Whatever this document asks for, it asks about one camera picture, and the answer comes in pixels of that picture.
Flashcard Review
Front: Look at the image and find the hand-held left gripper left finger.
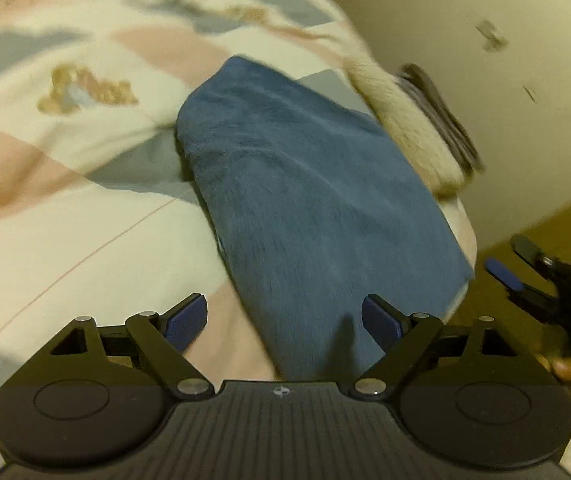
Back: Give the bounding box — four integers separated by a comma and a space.
47, 292, 216, 401

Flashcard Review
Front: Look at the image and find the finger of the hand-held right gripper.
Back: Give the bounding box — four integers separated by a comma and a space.
484, 257, 562, 312
509, 233, 569, 272

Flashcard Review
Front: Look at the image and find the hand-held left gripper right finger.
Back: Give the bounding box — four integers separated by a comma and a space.
347, 293, 517, 401

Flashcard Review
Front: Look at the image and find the dark blue soft garment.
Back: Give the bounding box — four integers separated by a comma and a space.
174, 55, 477, 384

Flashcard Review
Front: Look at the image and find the grey folded garment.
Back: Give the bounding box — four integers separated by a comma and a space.
394, 62, 487, 179

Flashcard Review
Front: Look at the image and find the cream fleece garment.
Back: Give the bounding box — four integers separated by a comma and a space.
344, 54, 467, 197

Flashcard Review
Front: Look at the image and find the checkered pastel quilt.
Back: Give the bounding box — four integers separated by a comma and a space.
0, 0, 479, 397

